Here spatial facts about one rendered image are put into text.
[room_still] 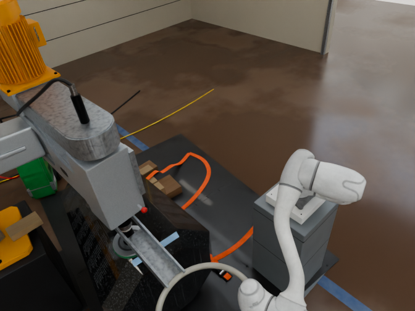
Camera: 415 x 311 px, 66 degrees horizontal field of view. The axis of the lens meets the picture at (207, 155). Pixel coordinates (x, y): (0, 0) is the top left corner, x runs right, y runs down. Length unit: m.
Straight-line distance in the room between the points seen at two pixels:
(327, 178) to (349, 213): 1.97
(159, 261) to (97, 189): 0.54
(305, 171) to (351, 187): 0.18
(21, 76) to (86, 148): 0.66
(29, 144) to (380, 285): 2.64
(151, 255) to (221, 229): 1.31
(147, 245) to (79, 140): 0.74
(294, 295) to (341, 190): 0.44
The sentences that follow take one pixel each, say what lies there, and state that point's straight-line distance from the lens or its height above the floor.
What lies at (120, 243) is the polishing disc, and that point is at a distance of 2.02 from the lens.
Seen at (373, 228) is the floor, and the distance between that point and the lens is 3.26.
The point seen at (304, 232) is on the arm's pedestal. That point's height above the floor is 0.80.
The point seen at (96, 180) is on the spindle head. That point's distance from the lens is 1.49.
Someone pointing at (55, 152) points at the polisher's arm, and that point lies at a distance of 1.87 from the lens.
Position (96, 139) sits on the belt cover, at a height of 1.68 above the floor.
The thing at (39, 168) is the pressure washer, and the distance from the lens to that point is 3.69.
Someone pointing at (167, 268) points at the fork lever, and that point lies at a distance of 1.78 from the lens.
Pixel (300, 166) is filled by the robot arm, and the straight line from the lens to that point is 1.38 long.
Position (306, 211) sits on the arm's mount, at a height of 0.85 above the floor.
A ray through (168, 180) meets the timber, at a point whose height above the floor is 0.10.
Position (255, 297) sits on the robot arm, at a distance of 1.29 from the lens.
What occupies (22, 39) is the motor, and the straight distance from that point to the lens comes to 1.90.
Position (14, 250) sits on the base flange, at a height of 0.78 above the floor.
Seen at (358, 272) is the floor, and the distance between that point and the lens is 2.95.
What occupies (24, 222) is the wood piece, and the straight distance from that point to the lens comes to 2.46.
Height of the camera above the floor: 2.41
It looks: 40 degrees down
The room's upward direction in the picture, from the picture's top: 6 degrees counter-clockwise
